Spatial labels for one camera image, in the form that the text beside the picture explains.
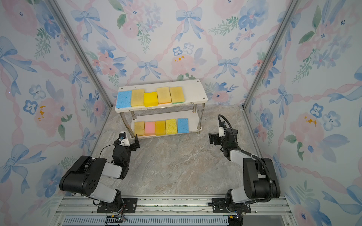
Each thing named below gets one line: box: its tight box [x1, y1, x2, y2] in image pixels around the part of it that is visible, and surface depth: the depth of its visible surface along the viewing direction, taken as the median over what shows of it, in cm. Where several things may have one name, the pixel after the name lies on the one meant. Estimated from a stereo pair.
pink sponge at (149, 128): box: [144, 121, 156, 137], surface depth 97 cm
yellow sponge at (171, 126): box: [165, 118, 178, 135], surface depth 99 cm
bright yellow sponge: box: [143, 91, 159, 107], surface depth 75 cm
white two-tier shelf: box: [114, 79, 208, 138], surface depth 85 cm
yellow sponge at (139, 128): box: [134, 121, 145, 137], surface depth 97 cm
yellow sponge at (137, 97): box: [131, 88, 145, 107], surface depth 76 cm
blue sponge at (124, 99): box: [115, 90, 132, 109], surface depth 76 cm
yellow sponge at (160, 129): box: [155, 120, 166, 137], surface depth 97 cm
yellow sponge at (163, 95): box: [156, 87, 172, 105], surface depth 77 cm
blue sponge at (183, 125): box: [177, 118, 189, 134], surface depth 100 cm
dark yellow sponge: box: [169, 86, 186, 105], surface depth 78 cm
